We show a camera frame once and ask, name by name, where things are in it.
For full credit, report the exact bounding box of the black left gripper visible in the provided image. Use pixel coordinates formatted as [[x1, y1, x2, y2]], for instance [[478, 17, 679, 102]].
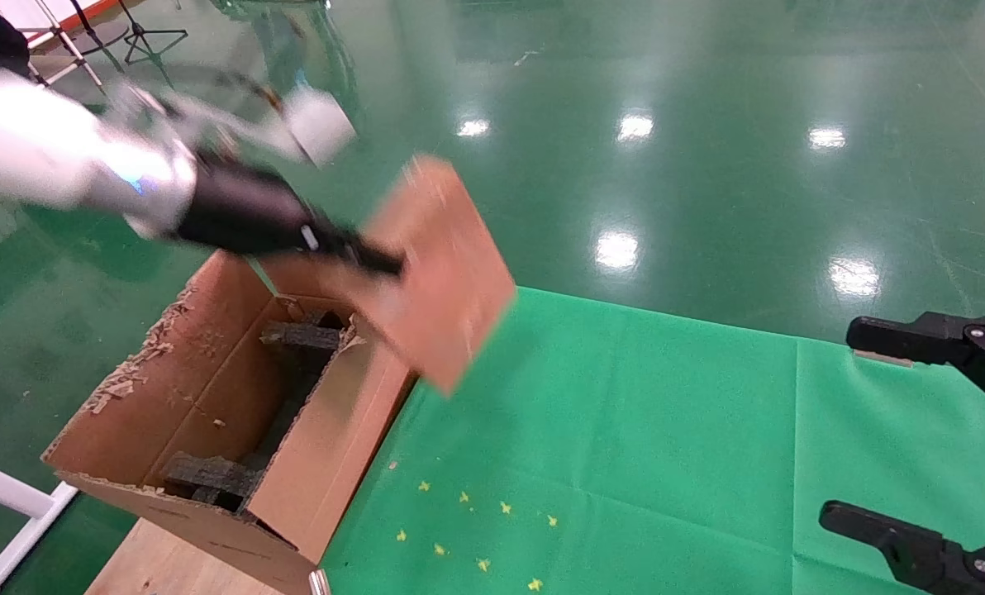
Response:
[[170, 157, 404, 278]]

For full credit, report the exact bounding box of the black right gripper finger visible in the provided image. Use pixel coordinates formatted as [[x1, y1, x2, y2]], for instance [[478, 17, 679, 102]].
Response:
[[819, 500, 985, 595], [846, 310, 985, 418]]

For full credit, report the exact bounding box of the brown cardboard box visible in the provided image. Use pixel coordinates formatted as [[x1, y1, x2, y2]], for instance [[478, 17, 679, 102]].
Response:
[[348, 155, 516, 396]]

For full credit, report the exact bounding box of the large open brown carton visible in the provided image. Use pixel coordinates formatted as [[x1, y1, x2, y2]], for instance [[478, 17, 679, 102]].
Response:
[[42, 248, 421, 595]]

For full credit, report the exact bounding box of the black foam block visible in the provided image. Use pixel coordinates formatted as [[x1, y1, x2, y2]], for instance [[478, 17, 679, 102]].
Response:
[[259, 307, 353, 373], [160, 450, 264, 509]]

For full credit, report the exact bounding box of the black tripod stand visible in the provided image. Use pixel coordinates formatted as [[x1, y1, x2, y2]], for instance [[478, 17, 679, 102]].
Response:
[[117, 0, 189, 67]]

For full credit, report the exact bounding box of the green table cloth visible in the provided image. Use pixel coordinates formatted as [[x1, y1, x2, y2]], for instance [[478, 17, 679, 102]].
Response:
[[319, 285, 985, 595]]

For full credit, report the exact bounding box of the white folding stand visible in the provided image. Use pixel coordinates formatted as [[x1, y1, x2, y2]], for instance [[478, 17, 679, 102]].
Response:
[[13, 0, 107, 92]]

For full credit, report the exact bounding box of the white board with orange edge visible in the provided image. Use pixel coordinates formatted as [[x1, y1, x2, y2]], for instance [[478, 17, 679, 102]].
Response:
[[0, 0, 121, 38]]

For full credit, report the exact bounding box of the white metal frame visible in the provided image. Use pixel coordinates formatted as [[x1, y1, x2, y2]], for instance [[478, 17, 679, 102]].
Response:
[[0, 453, 80, 595]]

